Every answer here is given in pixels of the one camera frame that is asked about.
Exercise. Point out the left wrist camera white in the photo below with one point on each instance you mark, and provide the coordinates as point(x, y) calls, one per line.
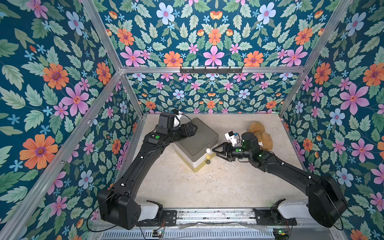
point(177, 117)

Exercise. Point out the yellow drawer cabinet base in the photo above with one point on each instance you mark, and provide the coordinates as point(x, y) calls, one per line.
point(207, 162)

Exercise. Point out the aluminium frame left floor rail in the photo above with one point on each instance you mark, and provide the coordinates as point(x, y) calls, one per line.
point(130, 153)

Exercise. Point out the brown teddy bear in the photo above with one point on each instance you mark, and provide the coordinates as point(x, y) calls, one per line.
point(264, 139)

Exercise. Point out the aluminium frame left top beam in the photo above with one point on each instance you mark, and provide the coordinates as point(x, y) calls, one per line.
point(34, 197)

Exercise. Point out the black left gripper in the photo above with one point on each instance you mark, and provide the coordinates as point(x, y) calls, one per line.
point(189, 132)

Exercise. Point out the grey top drawer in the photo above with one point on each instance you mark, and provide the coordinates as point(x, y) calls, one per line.
point(203, 151)

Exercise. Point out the grey top drawer cabinet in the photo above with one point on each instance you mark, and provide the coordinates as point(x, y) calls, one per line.
point(204, 135)

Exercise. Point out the aluminium frame left rear post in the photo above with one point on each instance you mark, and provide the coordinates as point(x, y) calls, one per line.
point(99, 26)

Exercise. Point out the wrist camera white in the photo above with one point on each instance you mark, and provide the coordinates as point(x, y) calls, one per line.
point(233, 138)
point(177, 117)

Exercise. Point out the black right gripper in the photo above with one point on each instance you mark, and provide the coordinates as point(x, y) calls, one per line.
point(228, 152)

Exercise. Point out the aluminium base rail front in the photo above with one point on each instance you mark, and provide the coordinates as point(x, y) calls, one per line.
point(220, 224)

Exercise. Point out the aluminium frame post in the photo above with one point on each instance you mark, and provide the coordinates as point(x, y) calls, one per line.
point(99, 26)
point(330, 27)

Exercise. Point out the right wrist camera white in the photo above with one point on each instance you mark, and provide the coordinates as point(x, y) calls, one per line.
point(233, 138)

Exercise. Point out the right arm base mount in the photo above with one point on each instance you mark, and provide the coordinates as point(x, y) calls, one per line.
point(272, 217)

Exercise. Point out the aluminium frame right rear post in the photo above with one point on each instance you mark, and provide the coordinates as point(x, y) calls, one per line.
point(330, 27)

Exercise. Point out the black wall hook rail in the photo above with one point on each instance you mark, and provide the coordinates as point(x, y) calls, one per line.
point(210, 70)

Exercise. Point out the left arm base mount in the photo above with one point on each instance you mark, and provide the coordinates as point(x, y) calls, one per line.
point(153, 214)

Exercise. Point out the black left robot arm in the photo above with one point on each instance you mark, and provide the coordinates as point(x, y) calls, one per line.
point(118, 205)

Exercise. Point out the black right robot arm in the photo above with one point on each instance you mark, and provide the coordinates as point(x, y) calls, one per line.
point(326, 202)

